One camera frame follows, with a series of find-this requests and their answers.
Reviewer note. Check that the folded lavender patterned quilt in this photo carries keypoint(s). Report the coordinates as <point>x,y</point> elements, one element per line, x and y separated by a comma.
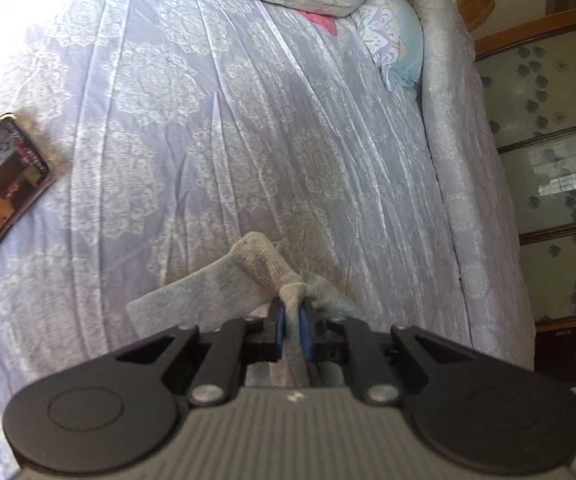
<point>467,160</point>

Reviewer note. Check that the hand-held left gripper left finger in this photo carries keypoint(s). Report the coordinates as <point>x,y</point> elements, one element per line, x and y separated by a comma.
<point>218,355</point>

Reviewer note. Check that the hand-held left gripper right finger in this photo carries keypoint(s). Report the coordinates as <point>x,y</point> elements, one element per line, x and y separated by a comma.
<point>367,355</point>

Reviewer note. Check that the pink cloth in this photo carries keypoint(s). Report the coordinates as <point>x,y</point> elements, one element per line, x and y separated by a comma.
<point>320,21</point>

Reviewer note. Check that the smartphone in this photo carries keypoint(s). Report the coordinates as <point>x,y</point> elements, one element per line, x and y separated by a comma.
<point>5,185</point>

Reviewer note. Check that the bed with lavender patterned sheet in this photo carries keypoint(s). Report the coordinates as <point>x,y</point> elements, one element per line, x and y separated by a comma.
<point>218,135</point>

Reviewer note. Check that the small light blue patterned pillow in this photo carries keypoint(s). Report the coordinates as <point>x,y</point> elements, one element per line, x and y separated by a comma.
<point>397,40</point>

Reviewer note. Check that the wooden wardrobe with glass doors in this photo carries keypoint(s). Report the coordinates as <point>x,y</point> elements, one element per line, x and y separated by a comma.
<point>552,170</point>

